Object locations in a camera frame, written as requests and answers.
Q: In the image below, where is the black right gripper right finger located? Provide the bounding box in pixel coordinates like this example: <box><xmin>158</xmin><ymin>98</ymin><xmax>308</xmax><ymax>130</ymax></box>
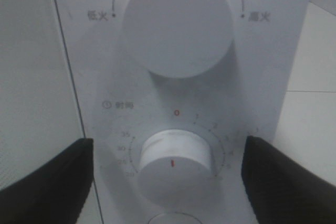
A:
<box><xmin>241</xmin><ymin>136</ymin><xmax>335</xmax><ymax>223</ymax></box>

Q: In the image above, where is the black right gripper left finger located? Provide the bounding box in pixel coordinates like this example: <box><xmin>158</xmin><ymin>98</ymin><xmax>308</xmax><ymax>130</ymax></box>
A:
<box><xmin>1</xmin><ymin>138</ymin><xmax>93</xmax><ymax>223</ymax></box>

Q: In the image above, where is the white timer knob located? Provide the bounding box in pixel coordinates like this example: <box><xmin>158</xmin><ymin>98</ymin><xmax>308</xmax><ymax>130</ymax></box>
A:
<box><xmin>138</xmin><ymin>129</ymin><xmax>214</xmax><ymax>206</ymax></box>

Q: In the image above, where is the round white door button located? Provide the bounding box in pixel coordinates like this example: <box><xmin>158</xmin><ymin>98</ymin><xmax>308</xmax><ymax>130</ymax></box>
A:
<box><xmin>147</xmin><ymin>212</ymin><xmax>202</xmax><ymax>224</ymax></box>

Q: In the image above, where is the white microwave oven body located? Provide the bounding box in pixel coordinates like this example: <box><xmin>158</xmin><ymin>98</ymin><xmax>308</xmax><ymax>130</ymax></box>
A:
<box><xmin>56</xmin><ymin>0</ymin><xmax>309</xmax><ymax>223</ymax></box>

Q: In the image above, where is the white upper power knob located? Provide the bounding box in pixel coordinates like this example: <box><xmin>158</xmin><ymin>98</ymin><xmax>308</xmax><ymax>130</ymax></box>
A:
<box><xmin>122</xmin><ymin>0</ymin><xmax>234</xmax><ymax>78</ymax></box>

